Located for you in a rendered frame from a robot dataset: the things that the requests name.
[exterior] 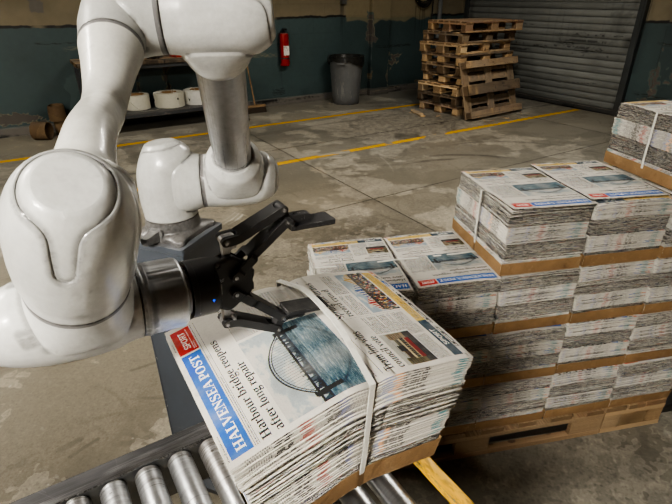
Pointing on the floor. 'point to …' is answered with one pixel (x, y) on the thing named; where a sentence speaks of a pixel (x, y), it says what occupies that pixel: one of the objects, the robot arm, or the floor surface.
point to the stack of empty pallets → (445, 89)
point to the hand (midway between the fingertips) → (320, 260)
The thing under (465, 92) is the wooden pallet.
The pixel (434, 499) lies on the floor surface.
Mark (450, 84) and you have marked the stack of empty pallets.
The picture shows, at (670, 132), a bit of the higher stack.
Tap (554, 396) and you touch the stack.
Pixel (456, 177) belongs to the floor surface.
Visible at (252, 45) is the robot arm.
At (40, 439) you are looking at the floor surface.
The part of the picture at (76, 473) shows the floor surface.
